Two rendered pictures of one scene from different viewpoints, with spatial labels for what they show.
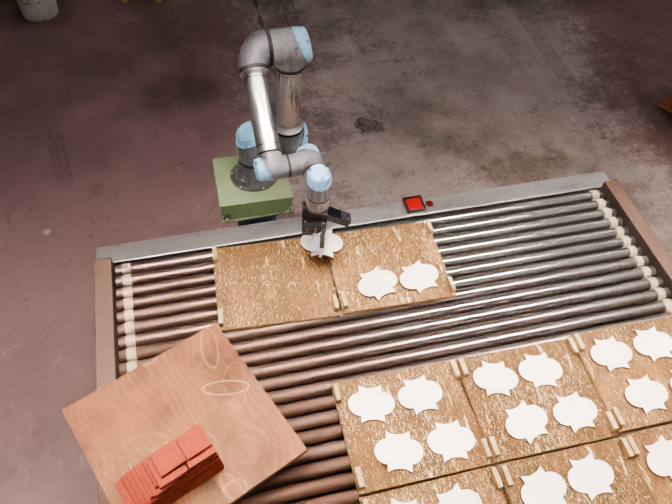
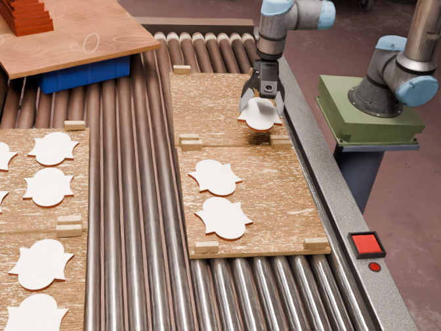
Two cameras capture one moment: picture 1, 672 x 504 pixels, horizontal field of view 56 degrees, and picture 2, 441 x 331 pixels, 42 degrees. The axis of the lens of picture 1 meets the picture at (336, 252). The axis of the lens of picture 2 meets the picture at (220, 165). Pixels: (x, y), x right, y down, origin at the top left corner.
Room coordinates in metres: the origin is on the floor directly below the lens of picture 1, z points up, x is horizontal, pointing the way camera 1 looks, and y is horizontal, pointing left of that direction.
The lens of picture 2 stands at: (1.39, -1.34, 1.96)
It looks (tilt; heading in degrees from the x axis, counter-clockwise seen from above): 39 degrees down; 94
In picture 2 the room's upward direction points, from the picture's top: 7 degrees clockwise
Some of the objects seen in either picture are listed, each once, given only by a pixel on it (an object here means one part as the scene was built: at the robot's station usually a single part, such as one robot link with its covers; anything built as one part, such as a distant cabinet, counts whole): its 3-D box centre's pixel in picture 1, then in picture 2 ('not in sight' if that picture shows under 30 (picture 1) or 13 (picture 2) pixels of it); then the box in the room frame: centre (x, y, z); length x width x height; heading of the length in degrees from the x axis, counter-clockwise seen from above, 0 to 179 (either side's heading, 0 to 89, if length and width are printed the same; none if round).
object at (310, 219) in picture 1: (315, 217); (266, 67); (1.39, 0.08, 1.17); 0.09 x 0.08 x 0.12; 95
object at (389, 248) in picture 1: (387, 265); (247, 196); (1.39, -0.19, 0.93); 0.41 x 0.35 x 0.02; 106
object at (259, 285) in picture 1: (274, 281); (226, 108); (1.28, 0.21, 0.93); 0.41 x 0.35 x 0.02; 105
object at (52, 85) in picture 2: not in sight; (71, 50); (0.72, 0.34, 0.97); 0.31 x 0.31 x 0.10; 41
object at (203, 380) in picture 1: (183, 430); (61, 26); (0.67, 0.38, 1.03); 0.50 x 0.50 x 0.02; 41
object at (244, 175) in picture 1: (253, 165); (379, 88); (1.76, 0.35, 1.01); 0.15 x 0.15 x 0.10
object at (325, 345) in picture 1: (412, 328); (150, 212); (1.15, -0.29, 0.90); 1.95 x 0.05 x 0.05; 108
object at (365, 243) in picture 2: (414, 204); (365, 245); (1.71, -0.29, 0.92); 0.06 x 0.06 x 0.01; 18
